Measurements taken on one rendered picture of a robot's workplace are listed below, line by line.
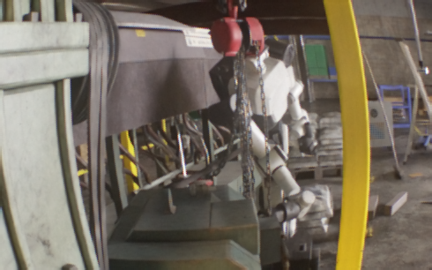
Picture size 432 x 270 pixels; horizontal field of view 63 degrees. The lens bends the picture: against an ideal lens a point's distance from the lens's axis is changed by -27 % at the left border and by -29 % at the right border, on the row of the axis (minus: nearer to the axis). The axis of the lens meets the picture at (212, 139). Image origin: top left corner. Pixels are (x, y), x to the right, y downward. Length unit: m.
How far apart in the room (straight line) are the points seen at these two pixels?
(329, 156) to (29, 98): 4.75
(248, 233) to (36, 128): 0.62
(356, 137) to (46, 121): 0.96
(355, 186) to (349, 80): 0.33
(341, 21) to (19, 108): 1.02
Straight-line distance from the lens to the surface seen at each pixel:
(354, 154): 1.36
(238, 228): 1.07
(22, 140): 0.63
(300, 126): 2.52
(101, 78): 0.80
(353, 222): 1.42
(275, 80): 2.03
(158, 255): 1.00
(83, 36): 0.73
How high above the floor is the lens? 1.21
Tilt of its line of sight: 8 degrees down
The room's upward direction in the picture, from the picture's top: 5 degrees counter-clockwise
